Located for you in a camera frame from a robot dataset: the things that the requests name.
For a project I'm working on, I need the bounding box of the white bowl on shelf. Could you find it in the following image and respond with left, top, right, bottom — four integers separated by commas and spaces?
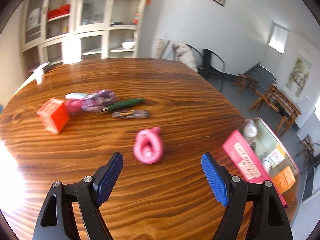
121, 41, 136, 49

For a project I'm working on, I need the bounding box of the black metal chair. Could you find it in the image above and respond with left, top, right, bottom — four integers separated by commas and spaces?
198, 49, 226, 93

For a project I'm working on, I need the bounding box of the beige display cabinet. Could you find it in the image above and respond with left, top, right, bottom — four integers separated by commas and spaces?
21, 0, 147, 74

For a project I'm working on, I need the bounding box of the pink knotted rope toy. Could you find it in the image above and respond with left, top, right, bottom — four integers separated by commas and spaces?
133, 127, 164, 164

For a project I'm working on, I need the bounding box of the green pen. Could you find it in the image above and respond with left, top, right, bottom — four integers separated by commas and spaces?
99, 99, 145, 113

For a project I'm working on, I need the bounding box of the wooden side table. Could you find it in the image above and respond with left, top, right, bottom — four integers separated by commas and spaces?
265, 84, 301, 136

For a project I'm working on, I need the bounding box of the black chair by door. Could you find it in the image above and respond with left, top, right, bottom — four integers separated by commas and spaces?
297, 134, 319, 174

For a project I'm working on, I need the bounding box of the small white tube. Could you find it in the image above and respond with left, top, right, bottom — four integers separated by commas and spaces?
65, 93, 88, 100

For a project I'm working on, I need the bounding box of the white box on table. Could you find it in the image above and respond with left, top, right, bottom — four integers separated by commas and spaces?
33, 62, 49, 85

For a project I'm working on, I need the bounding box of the pink metal tin box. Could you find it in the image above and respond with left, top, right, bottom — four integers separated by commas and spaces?
222, 118, 299, 208

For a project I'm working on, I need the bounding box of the yellow white medicine box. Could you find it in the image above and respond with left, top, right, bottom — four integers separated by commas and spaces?
262, 143, 286, 172

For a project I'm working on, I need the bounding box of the hanging scroll painting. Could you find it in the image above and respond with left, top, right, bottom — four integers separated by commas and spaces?
285, 47, 312, 99

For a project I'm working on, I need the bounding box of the small wooden stool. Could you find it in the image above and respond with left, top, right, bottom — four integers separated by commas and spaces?
232, 74, 259, 95

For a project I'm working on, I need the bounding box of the white roll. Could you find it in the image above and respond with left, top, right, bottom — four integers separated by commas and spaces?
242, 119, 258, 138

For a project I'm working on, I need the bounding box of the leopard print plush pouch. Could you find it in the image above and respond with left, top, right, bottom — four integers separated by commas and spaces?
81, 90, 117, 112

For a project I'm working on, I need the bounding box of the black packaged lighter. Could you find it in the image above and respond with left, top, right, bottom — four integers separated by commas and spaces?
112, 110, 150, 119

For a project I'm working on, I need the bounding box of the light orange rubber cube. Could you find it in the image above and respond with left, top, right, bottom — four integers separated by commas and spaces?
272, 166, 296, 193

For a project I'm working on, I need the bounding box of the dark orange rubber cube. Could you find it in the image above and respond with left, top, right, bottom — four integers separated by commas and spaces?
37, 99, 70, 134

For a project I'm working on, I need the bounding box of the chair with beige jacket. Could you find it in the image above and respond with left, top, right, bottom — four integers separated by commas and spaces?
172, 42, 198, 73

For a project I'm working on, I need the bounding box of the wooden bench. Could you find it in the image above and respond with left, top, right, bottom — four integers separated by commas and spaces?
248, 90, 280, 113

